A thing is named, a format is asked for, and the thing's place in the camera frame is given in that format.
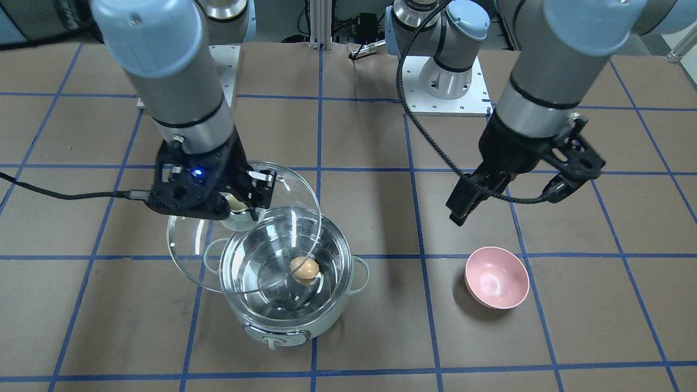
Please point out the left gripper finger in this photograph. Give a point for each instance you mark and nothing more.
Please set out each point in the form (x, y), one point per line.
(464, 198)

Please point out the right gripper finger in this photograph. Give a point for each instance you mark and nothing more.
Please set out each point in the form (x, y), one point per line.
(260, 209)

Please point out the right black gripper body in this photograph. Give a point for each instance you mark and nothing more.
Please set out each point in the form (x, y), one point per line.
(235, 158)

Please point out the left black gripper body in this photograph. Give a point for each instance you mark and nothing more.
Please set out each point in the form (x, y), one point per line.
(509, 146)

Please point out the glass pot lid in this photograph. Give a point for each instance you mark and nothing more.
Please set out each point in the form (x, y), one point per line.
(238, 255)

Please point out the brown egg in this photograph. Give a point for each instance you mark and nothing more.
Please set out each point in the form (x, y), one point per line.
(304, 270)

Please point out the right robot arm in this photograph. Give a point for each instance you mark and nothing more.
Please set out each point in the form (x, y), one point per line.
(143, 37)

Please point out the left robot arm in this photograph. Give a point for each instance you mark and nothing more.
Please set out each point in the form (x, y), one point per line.
(564, 47)

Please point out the pale green steel pot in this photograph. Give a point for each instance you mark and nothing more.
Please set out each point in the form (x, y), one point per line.
(292, 314)

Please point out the pink bowl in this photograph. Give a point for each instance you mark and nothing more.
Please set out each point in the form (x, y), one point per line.
(496, 278)

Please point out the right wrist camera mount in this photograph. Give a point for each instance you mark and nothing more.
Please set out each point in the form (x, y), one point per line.
(189, 185)

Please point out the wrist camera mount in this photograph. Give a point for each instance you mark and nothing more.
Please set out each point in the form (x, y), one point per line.
(575, 159)
(189, 185)

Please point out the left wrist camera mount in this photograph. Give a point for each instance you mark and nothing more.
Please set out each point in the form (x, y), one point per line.
(575, 159)

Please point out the aluminium frame post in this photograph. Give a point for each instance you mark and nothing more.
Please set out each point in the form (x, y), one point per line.
(321, 24)

